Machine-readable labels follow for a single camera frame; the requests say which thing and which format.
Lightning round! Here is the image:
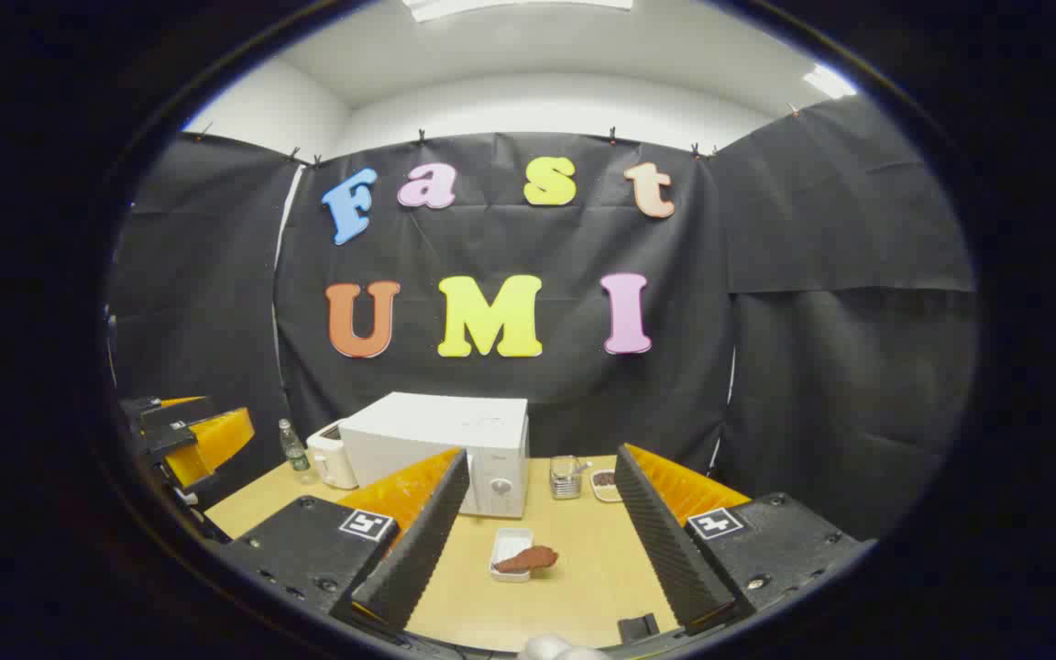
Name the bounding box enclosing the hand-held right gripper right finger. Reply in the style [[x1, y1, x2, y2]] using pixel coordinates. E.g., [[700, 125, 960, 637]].
[[615, 444, 877, 635]]

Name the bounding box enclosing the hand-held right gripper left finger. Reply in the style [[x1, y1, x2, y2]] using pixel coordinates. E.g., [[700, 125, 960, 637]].
[[216, 448, 471, 633]]

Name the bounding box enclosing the white microwave oven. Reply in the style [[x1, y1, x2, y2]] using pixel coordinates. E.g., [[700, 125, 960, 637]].
[[340, 392, 530, 519]]

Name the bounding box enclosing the brown meat slice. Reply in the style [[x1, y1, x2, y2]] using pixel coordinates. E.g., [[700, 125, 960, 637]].
[[494, 545, 559, 576]]

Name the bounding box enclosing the clear plastic water bottle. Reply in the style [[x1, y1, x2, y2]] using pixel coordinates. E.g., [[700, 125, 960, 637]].
[[278, 419, 312, 485]]

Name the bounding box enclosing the white rectangular tray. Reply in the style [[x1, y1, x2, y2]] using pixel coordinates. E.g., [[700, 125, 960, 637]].
[[489, 528, 534, 583]]

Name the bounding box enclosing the white toaster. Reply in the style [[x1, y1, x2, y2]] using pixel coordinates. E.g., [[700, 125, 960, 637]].
[[306, 420, 359, 490]]

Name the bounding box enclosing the black backdrop cloth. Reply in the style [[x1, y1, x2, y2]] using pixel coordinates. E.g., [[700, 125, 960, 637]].
[[106, 96, 978, 542]]

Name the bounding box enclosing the ceiling light panel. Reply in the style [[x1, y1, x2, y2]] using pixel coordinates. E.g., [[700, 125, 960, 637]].
[[400, 0, 634, 22], [803, 64, 859, 100]]

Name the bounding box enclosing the metal wire utensil holder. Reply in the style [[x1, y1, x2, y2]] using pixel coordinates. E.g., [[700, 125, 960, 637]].
[[549, 456, 585, 501]]

